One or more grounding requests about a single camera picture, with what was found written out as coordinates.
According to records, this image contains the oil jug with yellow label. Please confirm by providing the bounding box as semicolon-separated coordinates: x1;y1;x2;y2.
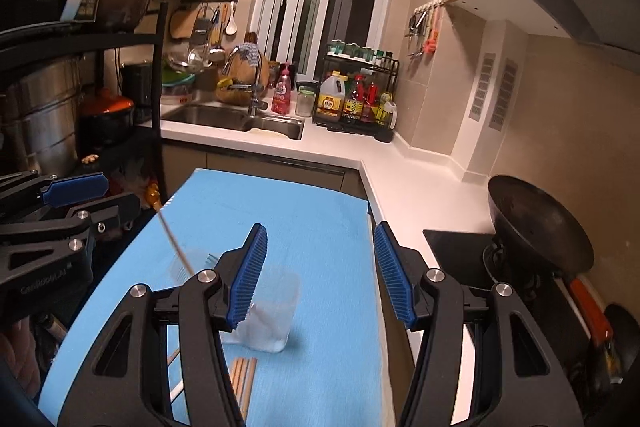
315;74;348;124

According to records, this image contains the black pot with orange lid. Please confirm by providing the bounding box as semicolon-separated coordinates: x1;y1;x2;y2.
79;88;137;148

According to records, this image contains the blue table mat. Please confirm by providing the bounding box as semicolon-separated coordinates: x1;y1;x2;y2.
39;168;401;427

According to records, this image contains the black spice rack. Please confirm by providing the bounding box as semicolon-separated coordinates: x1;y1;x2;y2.
312;52;401;138

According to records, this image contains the dark soy sauce bottle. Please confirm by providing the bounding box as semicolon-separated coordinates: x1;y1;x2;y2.
342;74;365;122

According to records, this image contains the green plastic basin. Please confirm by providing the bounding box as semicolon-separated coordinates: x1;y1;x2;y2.
161;72;196;96

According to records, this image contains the clear oil bottle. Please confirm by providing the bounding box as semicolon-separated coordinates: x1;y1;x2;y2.
377;92;398;128

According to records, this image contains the orange peeler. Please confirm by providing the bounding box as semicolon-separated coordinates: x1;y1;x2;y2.
425;9;441;54

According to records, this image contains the chrome faucet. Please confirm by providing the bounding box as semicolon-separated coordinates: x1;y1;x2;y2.
222;46;268;118

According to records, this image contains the black frying pan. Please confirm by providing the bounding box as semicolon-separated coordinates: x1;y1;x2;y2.
602;303;640;383

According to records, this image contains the red sauce bottle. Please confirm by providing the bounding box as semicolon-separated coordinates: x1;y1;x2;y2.
362;82;381;122

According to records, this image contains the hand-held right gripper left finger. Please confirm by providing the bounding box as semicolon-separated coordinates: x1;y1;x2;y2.
56;222;268;427

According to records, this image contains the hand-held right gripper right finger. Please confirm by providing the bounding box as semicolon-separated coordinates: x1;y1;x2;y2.
372;221;586;427

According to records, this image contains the grey wall vent panel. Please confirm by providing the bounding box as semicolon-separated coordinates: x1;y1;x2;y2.
470;52;496;120
489;58;518;130

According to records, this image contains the black shelf rack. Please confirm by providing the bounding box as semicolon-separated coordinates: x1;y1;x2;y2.
0;1;170;258

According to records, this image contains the blue white dishcloth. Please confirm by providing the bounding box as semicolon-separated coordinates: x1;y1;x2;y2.
235;42;264;68

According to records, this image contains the glass jar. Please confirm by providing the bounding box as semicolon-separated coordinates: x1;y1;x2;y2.
295;81;319;118

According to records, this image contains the stainless steel steamer pot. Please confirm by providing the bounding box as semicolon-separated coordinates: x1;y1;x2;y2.
0;57;85;180

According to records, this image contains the stainless steel sink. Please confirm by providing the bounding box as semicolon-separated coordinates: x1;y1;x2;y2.
161;103;306;142

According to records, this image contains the black wok with orange handle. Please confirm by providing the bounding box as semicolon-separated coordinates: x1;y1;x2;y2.
487;174;615;344

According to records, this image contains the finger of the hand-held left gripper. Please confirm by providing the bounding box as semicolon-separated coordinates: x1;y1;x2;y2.
0;192;142;288
0;171;110;223

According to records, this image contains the brown wooden cutting board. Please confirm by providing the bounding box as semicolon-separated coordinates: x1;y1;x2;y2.
215;66;266;106

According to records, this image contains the row of spice jars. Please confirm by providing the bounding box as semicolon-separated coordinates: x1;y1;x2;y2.
327;39;393;62

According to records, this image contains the person's left hand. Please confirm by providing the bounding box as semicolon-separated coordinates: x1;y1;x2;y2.
0;319;43;403

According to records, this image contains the dark glass bowl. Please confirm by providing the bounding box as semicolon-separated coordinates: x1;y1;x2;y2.
102;0;153;32

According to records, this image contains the black gas stove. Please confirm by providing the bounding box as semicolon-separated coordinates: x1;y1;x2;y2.
422;228;640;408

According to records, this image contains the pink dish soap bottle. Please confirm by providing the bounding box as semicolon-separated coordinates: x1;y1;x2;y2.
270;63;296;116

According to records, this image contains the clear plastic container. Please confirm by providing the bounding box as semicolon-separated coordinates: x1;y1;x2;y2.
172;248;302;354

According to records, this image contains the hanging wooden board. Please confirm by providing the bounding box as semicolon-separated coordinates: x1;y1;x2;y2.
170;7;198;42

